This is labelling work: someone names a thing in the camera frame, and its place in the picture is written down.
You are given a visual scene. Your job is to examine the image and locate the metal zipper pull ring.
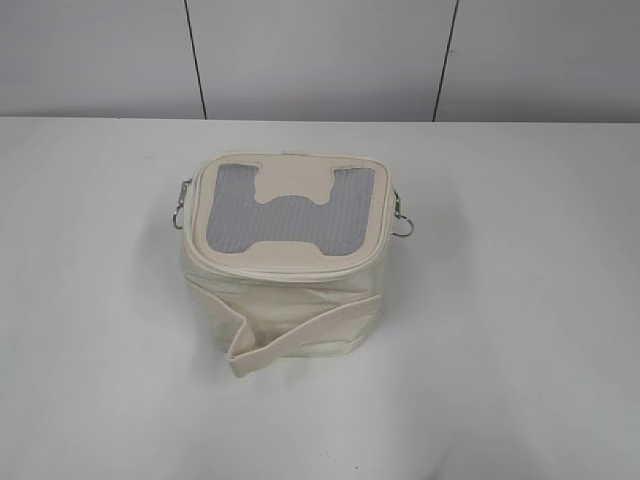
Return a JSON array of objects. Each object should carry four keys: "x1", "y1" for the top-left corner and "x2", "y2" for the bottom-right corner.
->
[
  {"x1": 166, "y1": 178, "x2": 195, "y2": 232},
  {"x1": 392, "y1": 188, "x2": 417, "y2": 237}
]

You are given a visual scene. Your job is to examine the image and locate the cream canvas zipper bag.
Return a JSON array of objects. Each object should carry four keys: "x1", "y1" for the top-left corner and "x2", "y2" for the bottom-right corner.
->
[{"x1": 173, "y1": 153, "x2": 399, "y2": 377}]

